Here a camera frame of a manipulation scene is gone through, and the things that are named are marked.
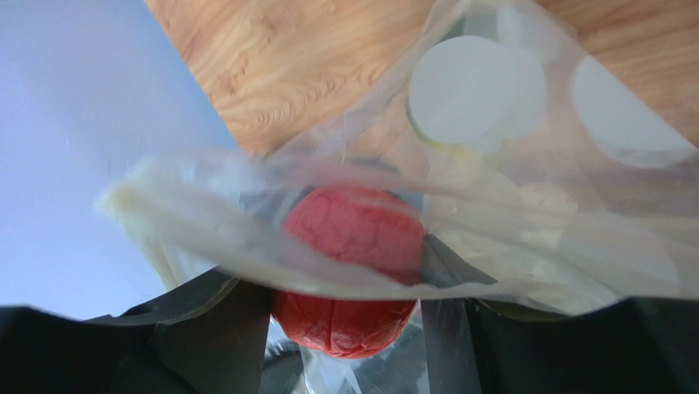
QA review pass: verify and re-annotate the red fake tomato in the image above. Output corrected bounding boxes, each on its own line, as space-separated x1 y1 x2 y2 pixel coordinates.
272 186 426 360

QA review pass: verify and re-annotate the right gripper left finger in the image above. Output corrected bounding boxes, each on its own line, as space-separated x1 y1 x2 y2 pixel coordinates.
1 270 271 393

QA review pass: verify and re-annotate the clear zip top bag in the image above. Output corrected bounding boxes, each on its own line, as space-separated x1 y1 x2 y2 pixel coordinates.
98 1 698 393

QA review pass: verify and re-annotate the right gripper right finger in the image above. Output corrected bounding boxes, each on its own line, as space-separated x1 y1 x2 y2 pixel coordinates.
418 235 699 394

